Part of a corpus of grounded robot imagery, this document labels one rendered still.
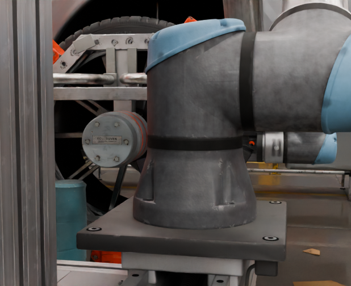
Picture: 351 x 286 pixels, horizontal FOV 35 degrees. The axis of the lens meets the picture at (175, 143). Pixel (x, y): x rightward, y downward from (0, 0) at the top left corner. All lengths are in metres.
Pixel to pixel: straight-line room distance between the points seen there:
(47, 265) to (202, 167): 0.20
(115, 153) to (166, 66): 0.73
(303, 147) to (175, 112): 0.61
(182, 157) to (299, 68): 0.16
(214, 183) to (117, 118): 0.74
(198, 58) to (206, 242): 0.20
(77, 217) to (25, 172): 0.90
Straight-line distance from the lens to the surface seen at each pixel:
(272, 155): 1.20
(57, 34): 1.77
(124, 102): 1.48
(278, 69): 0.60
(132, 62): 1.46
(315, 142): 1.19
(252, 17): 1.07
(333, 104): 0.61
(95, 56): 1.59
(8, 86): 0.50
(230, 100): 0.61
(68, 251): 1.44
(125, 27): 1.57
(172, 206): 0.61
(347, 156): 1.67
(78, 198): 1.42
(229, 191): 0.64
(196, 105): 0.61
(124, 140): 1.33
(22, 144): 0.52
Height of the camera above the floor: 0.97
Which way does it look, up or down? 5 degrees down
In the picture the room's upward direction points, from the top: straight up
